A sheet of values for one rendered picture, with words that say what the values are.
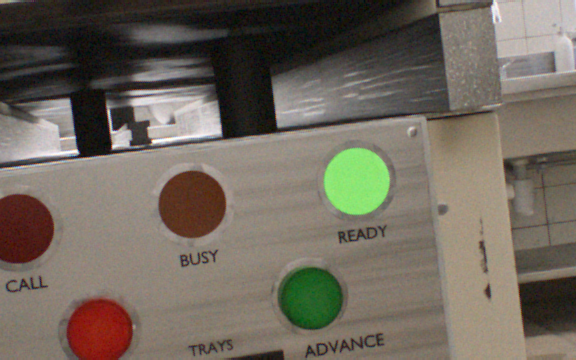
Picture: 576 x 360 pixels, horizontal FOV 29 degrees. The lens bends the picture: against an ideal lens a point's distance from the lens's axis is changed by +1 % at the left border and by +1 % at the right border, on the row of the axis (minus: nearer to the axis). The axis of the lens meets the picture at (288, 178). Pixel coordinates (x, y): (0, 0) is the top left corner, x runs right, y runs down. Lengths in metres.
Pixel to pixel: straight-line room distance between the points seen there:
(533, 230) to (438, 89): 3.98
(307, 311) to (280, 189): 0.06
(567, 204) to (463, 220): 3.99
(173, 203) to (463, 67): 0.16
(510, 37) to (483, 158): 3.92
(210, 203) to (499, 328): 0.17
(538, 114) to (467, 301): 3.30
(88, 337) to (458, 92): 0.21
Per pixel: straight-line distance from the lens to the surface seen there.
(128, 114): 1.82
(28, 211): 0.52
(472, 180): 0.58
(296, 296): 0.52
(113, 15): 0.53
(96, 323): 0.52
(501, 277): 0.59
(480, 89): 0.55
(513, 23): 4.51
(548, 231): 4.55
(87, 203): 0.52
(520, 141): 3.86
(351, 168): 0.53
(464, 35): 0.55
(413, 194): 0.54
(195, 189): 0.52
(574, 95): 3.91
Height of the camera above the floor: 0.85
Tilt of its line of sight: 3 degrees down
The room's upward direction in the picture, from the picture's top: 7 degrees counter-clockwise
